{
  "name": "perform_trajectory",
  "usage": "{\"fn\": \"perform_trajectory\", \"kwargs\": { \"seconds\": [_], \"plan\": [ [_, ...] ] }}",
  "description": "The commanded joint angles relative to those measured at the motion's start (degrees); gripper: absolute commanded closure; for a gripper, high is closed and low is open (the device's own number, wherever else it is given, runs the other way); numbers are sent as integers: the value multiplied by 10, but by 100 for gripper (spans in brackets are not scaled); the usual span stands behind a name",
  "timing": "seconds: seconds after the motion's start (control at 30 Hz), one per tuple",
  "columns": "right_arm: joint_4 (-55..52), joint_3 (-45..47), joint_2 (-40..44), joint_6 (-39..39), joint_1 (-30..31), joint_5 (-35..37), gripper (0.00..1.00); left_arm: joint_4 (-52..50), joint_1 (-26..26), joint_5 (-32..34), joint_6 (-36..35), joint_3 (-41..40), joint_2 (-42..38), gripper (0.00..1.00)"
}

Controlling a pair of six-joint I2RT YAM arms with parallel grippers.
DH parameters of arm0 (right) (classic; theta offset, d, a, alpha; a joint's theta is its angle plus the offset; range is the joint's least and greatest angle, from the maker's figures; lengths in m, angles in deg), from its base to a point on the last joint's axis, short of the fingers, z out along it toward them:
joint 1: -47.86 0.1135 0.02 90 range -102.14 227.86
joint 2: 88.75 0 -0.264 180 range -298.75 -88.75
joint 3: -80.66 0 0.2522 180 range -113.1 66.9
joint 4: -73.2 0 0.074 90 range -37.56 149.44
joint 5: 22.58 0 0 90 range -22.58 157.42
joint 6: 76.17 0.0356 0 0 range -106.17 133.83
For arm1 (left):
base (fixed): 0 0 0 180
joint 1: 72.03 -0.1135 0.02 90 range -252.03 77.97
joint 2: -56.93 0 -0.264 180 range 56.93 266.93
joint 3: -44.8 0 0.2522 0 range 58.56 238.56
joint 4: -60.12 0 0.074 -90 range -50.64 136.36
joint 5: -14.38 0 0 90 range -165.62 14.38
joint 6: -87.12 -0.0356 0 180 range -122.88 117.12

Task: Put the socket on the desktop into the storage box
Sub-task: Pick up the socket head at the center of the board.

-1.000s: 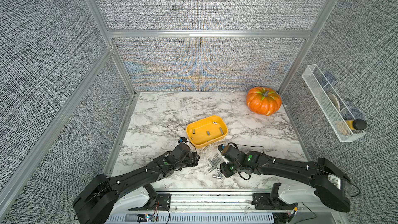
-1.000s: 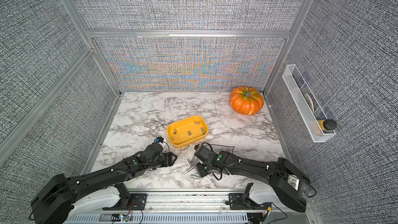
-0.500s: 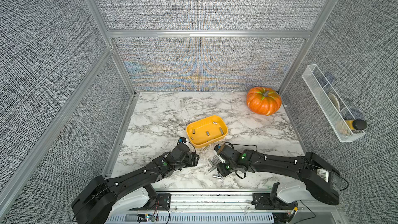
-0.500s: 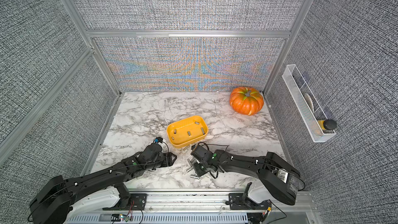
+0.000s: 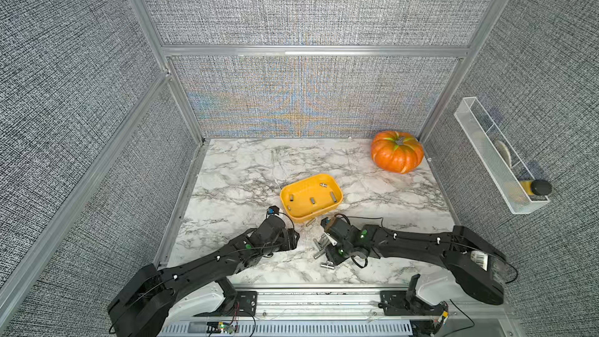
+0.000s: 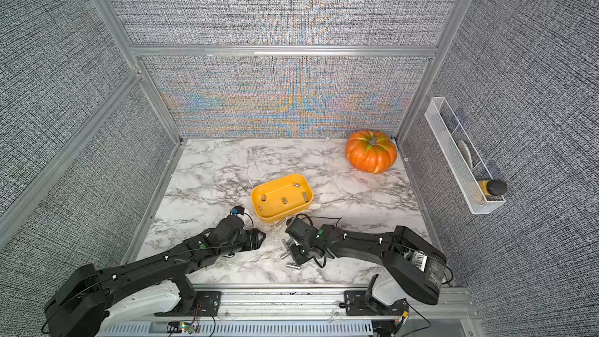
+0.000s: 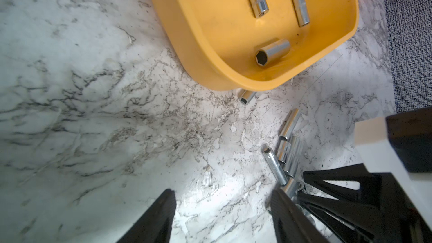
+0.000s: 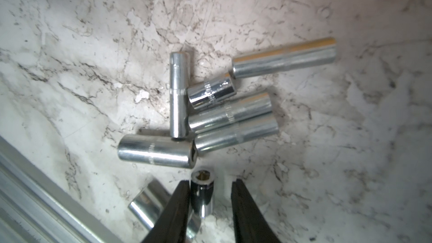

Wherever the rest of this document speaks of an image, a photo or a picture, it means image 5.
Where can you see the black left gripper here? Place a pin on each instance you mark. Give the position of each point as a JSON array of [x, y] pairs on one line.
[[289, 240]]

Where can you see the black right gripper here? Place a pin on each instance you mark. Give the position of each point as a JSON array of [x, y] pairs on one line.
[[331, 256]]

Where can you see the silver socket long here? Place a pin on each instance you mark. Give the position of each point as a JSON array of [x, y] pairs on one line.
[[321, 243]]

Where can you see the silver socket front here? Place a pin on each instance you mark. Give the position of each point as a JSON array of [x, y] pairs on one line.
[[327, 265]]

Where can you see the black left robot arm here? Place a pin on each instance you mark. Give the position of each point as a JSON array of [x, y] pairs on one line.
[[142, 305]]

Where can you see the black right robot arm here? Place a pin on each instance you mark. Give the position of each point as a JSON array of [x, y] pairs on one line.
[[474, 263]]

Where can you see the yellow storage box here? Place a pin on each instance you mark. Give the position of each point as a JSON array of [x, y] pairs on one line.
[[319, 187]]

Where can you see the orange pumpkin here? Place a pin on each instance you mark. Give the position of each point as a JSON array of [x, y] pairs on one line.
[[396, 152]]

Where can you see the round brush in shelf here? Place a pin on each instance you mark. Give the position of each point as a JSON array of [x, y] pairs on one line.
[[504, 152]]

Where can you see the yellow bottle black cap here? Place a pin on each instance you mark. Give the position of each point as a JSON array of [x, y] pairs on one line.
[[536, 187]]

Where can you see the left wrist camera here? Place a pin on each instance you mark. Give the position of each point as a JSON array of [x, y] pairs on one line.
[[273, 210]]

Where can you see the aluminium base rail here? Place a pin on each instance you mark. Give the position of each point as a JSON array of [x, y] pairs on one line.
[[334, 311]]

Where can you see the clear wall shelf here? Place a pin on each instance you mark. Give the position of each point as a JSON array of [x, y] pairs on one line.
[[481, 131]]

